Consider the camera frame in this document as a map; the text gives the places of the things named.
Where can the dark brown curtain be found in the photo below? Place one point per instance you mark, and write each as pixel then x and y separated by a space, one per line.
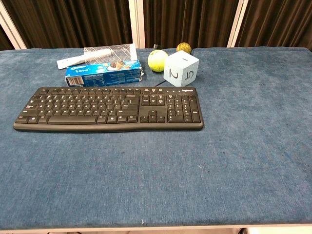
pixel 73 22

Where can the white numbered foam cube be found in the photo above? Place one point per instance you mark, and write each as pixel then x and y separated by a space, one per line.
pixel 180 69

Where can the white frame post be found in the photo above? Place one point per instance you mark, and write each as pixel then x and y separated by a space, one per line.
pixel 12 26
pixel 137 23
pixel 237 23

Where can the dark yellow ball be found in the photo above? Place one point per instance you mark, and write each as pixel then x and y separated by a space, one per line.
pixel 184 47

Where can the clear plastic wrapped package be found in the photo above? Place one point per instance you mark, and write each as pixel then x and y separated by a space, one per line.
pixel 73 61

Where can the black Logitech keyboard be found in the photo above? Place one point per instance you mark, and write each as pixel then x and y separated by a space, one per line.
pixel 109 114

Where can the yellow-green tennis ball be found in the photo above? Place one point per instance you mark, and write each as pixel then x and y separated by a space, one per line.
pixel 157 61

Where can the blue carpet table cloth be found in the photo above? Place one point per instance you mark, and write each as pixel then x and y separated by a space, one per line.
pixel 156 170

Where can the blue Oreo cookie box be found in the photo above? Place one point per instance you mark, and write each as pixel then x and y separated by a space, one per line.
pixel 104 74

